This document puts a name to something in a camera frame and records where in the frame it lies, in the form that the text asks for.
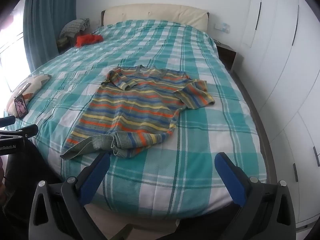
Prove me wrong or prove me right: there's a white wall socket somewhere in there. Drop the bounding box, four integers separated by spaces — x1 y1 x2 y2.
214 23 231 33

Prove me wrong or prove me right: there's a cream padded headboard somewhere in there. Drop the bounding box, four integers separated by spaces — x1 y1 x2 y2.
101 4 209 32

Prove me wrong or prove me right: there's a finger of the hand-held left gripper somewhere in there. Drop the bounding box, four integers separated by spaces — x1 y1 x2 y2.
0 124 39 140
0 116 16 128

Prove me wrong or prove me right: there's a teal curtain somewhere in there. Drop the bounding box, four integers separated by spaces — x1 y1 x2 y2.
23 0 77 72

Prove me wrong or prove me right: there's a dark wooden nightstand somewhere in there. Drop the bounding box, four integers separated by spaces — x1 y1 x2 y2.
215 41 237 72

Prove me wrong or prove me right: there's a smartphone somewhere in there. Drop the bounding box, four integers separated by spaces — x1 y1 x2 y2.
14 94 28 118

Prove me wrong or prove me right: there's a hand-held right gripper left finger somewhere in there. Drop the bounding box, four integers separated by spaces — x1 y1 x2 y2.
28 152 111 240

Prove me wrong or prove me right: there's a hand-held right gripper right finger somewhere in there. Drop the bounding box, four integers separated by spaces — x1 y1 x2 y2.
214 152 297 240

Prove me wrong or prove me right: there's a red cloth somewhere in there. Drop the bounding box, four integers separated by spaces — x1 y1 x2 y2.
76 34 103 47

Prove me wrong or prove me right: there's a patterned cream pillow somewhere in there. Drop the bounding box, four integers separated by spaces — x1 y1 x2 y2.
5 74 52 117

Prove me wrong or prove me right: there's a grey knit pillow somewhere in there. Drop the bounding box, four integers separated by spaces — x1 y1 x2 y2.
59 18 90 39

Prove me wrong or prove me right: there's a teal checked bed blanket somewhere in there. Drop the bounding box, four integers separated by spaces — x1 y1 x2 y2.
15 19 269 220

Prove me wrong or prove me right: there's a white wardrobe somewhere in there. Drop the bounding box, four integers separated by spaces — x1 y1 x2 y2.
232 0 320 230

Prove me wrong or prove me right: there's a striped knit shirt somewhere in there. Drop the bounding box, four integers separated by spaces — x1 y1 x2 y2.
60 65 215 160

